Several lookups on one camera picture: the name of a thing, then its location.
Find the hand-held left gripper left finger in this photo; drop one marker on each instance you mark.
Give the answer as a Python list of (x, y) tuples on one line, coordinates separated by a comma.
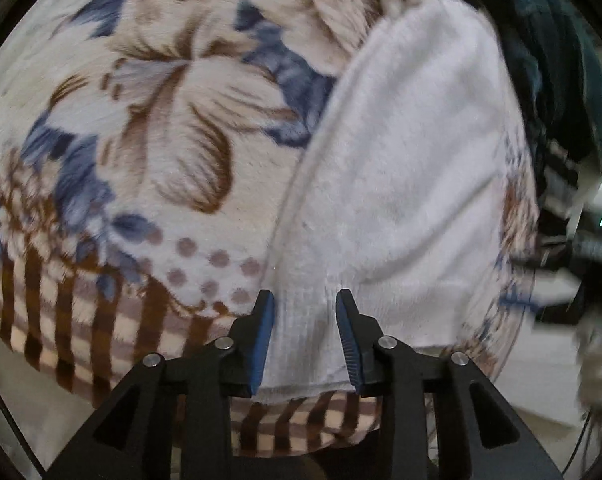
[(262, 344)]

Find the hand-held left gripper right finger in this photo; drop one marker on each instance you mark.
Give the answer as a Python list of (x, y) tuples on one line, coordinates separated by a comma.
[(350, 345)]

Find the white fleece garment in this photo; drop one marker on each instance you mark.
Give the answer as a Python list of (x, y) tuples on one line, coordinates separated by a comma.
[(396, 185)]

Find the floral printed blanket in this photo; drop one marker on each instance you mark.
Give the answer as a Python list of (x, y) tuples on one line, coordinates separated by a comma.
[(146, 160)]

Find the black and white striped cloth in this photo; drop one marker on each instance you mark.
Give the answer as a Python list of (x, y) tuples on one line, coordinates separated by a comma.
[(561, 180)]

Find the dark teal cloth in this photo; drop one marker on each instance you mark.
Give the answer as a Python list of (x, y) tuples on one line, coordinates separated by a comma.
[(551, 50)]

